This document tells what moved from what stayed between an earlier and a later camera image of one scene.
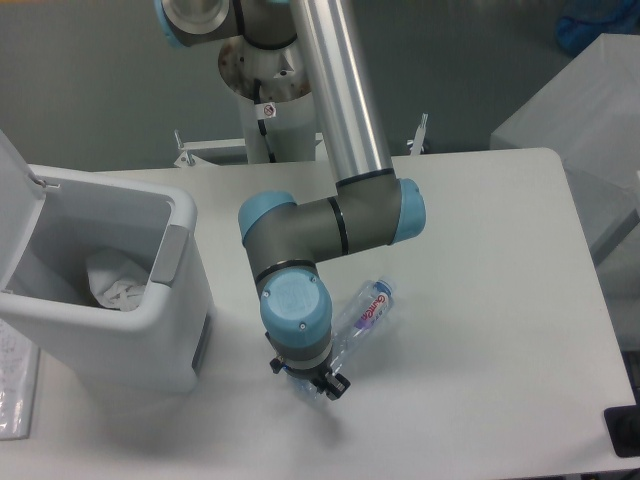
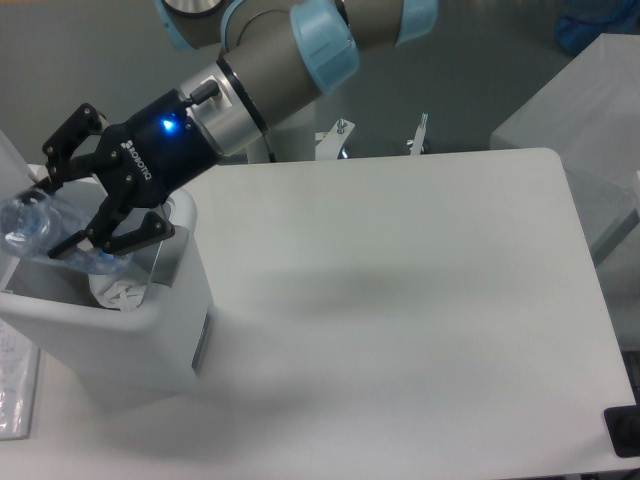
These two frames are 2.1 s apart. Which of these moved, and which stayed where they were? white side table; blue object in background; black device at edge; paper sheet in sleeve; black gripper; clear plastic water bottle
Moved: clear plastic water bottle; black gripper
Stayed: paper sheet in sleeve; white side table; blue object in background; black device at edge
